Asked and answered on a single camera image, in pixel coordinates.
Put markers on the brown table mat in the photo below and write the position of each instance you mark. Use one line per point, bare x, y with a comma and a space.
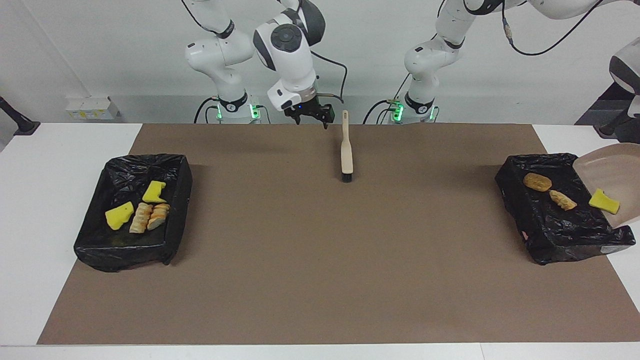
300, 300

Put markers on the brown toy peanut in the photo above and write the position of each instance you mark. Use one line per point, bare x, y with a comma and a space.
537, 181

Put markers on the black stand foot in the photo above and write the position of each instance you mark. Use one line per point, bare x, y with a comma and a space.
617, 127
22, 125

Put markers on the beige brush black bristles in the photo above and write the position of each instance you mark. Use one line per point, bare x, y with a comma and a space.
346, 150

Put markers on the white wall socket box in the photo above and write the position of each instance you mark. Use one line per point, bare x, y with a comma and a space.
92, 107

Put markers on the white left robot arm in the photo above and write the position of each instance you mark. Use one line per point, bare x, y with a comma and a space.
450, 45

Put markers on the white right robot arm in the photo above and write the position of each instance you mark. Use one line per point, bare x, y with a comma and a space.
280, 50

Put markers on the small toy croissant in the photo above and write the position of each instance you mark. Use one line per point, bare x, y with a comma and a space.
563, 200

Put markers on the toy sliced bread chunk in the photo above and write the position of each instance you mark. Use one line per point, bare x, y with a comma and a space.
159, 216
140, 218

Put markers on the beige plastic dustpan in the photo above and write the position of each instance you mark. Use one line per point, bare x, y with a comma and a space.
617, 172

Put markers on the black bin with pink mark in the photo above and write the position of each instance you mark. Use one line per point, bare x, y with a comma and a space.
550, 225

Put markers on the large yellow sponge piece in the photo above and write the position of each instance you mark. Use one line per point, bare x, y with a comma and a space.
119, 215

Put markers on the black bag-lined bin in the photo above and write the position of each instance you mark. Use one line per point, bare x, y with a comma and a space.
130, 250

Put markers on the small yellow sponge piece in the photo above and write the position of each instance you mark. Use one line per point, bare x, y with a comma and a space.
604, 201

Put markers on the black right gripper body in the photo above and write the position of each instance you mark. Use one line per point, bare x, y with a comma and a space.
307, 109

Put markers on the green and yellow sponge piece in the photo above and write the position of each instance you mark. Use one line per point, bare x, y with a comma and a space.
153, 191

